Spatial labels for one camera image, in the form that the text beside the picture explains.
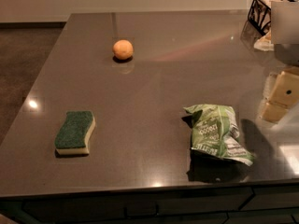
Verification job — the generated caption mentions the green and yellow sponge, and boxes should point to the green and yellow sponge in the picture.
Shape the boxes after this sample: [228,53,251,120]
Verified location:
[54,111,95,156]

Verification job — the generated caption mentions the black wire basket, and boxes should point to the black wire basket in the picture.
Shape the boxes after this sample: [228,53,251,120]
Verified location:
[248,0,299,35]

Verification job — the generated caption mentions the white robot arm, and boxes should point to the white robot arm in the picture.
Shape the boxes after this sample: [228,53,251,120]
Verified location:
[259,2,299,123]

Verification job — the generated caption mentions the green chip bag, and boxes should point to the green chip bag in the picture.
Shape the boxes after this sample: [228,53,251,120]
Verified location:
[184,105,254,166]

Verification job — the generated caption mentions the orange fruit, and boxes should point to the orange fruit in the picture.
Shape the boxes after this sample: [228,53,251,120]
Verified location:
[112,40,134,60]

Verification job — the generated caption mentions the dark cabinet drawers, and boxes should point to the dark cabinet drawers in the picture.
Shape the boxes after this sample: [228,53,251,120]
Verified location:
[0,185,299,224]

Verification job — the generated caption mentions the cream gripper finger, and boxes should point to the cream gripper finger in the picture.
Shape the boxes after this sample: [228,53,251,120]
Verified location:
[260,100,289,123]
[269,66,299,107]

